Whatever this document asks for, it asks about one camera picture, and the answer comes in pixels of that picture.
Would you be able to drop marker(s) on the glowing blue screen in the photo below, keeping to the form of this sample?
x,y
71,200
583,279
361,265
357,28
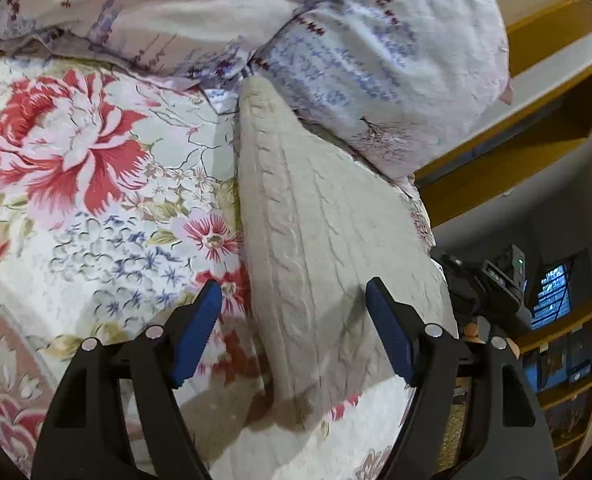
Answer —
x,y
553,296

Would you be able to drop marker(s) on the wooden headboard frame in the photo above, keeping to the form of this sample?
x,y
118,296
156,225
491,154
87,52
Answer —
x,y
550,115

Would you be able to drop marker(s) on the person's right hand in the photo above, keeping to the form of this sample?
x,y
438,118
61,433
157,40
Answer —
x,y
476,332

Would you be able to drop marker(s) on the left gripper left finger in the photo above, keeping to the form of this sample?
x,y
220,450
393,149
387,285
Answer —
x,y
84,433

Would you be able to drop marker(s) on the wooden shelf with items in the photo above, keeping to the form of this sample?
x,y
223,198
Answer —
x,y
557,359

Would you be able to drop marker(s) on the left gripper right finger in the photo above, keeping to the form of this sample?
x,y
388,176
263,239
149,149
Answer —
x,y
504,435

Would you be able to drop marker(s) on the beige knitted sweater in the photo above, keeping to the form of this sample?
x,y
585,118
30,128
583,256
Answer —
x,y
318,225

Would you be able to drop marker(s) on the floral bed sheet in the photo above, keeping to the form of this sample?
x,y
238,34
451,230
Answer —
x,y
118,201

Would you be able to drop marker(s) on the pink lavender pillow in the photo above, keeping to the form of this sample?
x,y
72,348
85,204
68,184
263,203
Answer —
x,y
188,39

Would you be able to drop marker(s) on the white blue patterned pillow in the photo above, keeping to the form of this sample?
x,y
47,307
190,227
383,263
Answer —
x,y
402,82

